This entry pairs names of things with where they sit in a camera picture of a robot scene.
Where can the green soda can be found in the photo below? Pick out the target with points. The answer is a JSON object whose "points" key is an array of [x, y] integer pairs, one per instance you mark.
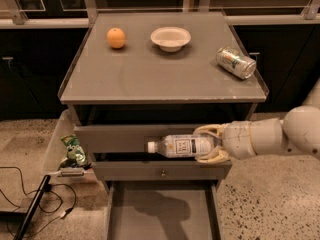
{"points": [[236, 63]]}

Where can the grey drawer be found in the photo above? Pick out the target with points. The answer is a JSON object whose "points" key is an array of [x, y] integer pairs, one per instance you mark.
{"points": [[126, 138], [163, 210], [160, 170]]}

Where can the grey bottom drawer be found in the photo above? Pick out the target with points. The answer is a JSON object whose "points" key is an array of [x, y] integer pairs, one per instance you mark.
{"points": [[163, 210]]}

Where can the grey middle drawer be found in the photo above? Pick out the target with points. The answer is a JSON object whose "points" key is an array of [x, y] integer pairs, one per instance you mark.
{"points": [[160, 170]]}

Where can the orange fruit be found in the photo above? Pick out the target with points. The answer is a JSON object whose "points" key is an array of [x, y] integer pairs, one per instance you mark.
{"points": [[116, 38]]}

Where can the white bowl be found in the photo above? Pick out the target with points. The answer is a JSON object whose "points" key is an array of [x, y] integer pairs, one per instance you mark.
{"points": [[170, 39]]}

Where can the black flat bar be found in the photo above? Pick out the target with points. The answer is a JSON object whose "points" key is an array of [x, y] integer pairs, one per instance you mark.
{"points": [[32, 208]]}

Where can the grey top drawer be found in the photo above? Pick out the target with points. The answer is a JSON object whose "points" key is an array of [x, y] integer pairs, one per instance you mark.
{"points": [[126, 138]]}

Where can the green chip bag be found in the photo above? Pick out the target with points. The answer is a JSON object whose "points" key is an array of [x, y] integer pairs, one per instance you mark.
{"points": [[75, 155]]}

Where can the metal railing frame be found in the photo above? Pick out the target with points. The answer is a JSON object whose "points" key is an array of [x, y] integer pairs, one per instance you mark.
{"points": [[238, 12]]}

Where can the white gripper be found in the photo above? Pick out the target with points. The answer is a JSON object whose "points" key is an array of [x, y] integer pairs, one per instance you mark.
{"points": [[237, 139]]}

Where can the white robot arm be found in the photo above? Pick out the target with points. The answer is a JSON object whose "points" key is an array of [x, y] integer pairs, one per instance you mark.
{"points": [[297, 133]]}

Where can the clear plastic water bottle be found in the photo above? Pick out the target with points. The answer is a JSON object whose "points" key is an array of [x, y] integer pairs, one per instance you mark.
{"points": [[182, 146]]}

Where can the grey drawer cabinet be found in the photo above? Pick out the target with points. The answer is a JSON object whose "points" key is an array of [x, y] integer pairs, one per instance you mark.
{"points": [[140, 84]]}

